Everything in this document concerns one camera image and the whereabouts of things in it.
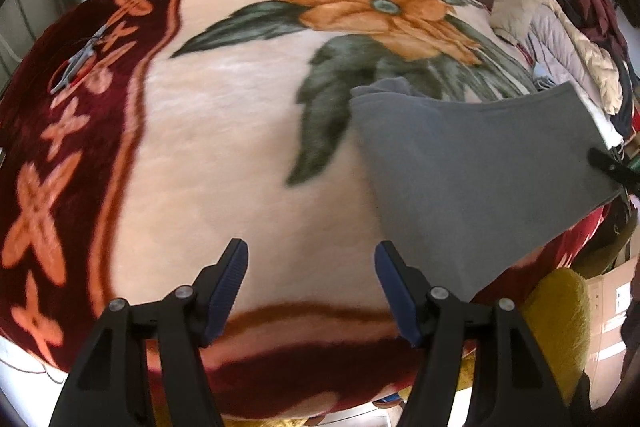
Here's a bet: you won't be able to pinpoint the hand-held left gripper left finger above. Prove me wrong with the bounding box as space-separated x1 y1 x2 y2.
50 238 249 427

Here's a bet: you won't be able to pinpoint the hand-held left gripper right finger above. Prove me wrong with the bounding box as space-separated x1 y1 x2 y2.
375 241 568 427

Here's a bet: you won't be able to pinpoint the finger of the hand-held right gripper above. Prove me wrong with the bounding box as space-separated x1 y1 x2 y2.
587 148 640 188

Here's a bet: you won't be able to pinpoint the grey pants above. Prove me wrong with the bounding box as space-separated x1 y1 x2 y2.
349 77 623 303

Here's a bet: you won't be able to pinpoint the pile of clothes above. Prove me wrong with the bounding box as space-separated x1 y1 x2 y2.
490 0 640 148

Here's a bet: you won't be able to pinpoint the cardboard box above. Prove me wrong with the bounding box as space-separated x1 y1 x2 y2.
582 257 640 410

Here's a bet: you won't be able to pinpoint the red floral plush blanket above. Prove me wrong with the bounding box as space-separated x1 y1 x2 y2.
0 0 621 418

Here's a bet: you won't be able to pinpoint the yellow plush blanket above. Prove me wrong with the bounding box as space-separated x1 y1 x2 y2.
150 268 593 427

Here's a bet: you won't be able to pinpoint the red and grey ring tool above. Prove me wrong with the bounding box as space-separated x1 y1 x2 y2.
50 24 108 95

